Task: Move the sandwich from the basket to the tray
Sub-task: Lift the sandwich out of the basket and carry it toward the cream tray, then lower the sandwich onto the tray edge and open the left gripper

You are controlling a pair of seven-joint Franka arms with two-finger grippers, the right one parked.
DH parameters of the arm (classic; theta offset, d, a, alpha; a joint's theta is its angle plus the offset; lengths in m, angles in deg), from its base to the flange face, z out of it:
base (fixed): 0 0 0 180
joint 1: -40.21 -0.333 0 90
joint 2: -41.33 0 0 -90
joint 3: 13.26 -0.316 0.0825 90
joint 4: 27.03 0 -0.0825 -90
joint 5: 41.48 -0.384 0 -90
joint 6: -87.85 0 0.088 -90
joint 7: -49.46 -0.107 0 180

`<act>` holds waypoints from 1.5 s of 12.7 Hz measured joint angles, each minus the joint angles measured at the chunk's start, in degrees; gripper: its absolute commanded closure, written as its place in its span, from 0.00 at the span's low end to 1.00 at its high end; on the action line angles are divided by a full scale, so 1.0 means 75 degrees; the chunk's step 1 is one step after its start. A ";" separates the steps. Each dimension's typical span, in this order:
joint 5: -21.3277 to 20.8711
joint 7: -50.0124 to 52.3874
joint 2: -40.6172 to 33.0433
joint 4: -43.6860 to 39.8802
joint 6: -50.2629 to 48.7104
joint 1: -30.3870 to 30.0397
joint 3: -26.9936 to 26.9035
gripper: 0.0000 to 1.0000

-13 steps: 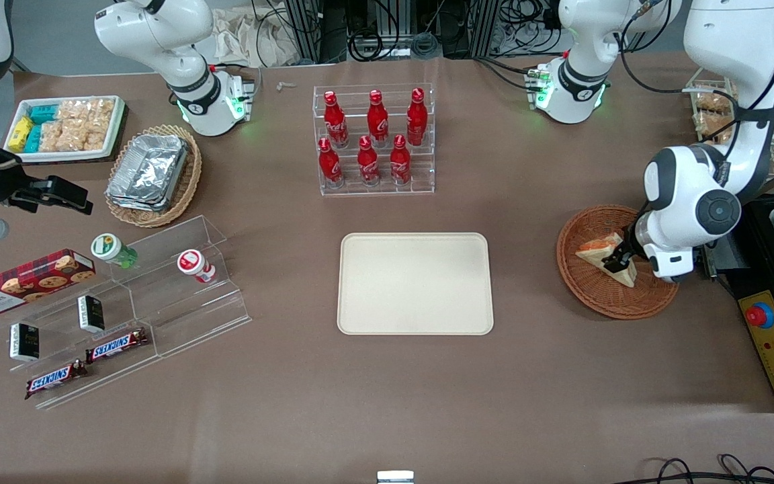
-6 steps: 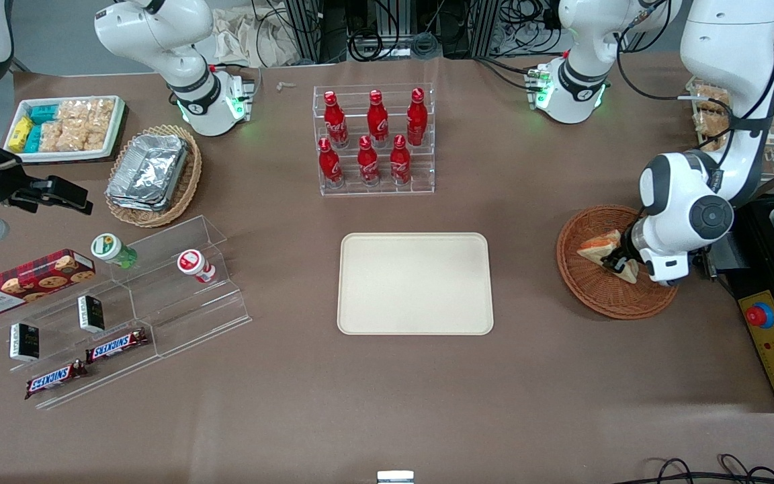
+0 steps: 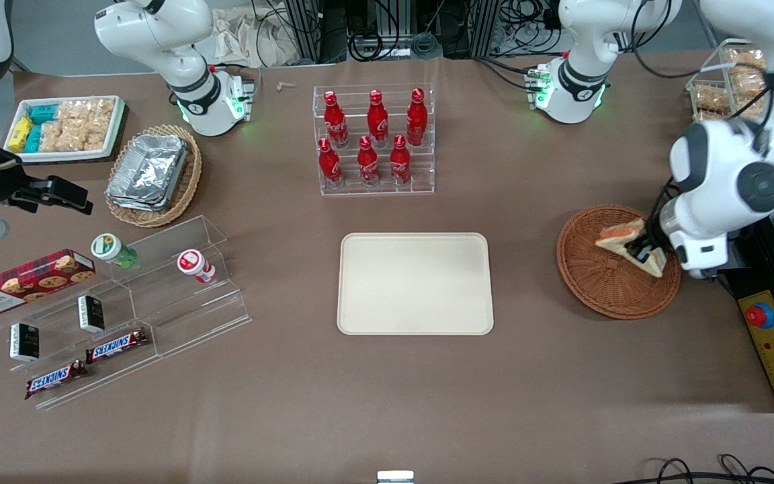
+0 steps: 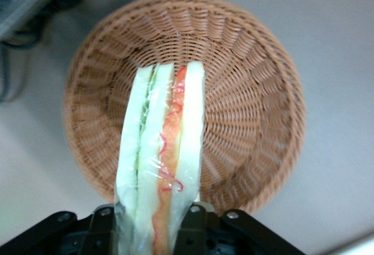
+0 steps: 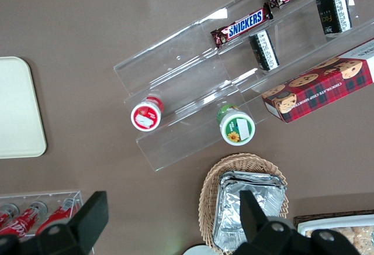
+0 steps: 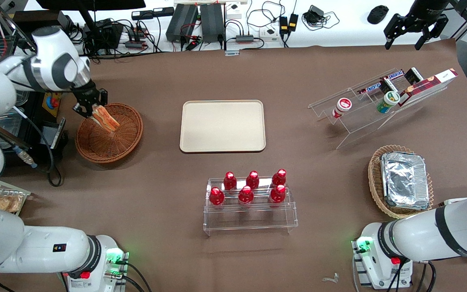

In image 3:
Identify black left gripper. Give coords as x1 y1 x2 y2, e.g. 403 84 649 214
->
629 191 681 268

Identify triangular sandwich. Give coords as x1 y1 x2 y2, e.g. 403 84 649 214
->
595 218 667 278

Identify brown round wicker basket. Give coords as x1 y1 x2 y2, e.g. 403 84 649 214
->
556 205 682 320

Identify white snack tray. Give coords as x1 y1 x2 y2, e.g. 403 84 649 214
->
3 95 127 164

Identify dark tray under snack tray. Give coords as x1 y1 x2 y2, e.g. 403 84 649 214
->
5 99 130 165

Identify light oval wicker basket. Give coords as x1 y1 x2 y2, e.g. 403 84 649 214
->
105 124 203 229

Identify beige rectangular tray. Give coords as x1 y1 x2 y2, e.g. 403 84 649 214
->
337 233 495 335

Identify clear rice cracker bag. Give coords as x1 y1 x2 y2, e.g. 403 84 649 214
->
56 99 116 127
39 121 85 153
82 118 112 152

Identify yellow snack packet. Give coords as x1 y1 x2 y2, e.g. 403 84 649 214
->
7 116 35 153

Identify green lidded cup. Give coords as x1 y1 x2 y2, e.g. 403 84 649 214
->
90 233 139 270

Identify red tartan cookie box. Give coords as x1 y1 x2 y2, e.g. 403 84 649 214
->
0 249 97 318

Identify stack of foil trays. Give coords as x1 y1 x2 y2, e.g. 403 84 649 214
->
106 133 190 213

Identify black machine with yellow panel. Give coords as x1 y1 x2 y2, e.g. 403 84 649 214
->
716 192 774 412

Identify small black white box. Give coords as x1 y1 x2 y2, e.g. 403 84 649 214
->
9 323 40 362
77 294 105 333

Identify red emergency stop button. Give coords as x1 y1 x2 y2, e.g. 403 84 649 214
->
746 302 774 329

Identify red lidded cup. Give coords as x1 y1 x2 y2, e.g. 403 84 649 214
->
177 249 217 285

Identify clear box of fried snacks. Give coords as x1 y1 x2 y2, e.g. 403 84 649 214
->
687 79 738 123
720 40 774 103

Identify Snickers bar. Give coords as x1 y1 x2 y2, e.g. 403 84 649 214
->
24 360 89 401
85 327 151 364

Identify clear acrylic step stand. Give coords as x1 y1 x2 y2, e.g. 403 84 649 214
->
0 215 253 411

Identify clear acrylic bottle rack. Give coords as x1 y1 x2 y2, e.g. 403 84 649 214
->
312 83 436 197

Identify beige cloth bag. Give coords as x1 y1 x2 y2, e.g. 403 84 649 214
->
209 7 302 68

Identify red cola bottle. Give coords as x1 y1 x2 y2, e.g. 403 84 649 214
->
406 87 428 147
367 89 390 147
318 136 344 189
357 135 381 187
389 134 413 186
323 91 349 150

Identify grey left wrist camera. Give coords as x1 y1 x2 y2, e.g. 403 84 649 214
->
668 229 730 280

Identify black floor cables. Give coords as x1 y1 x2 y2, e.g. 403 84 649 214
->
629 454 774 484

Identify aluminium frame rack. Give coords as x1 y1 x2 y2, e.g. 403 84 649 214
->
283 0 566 65

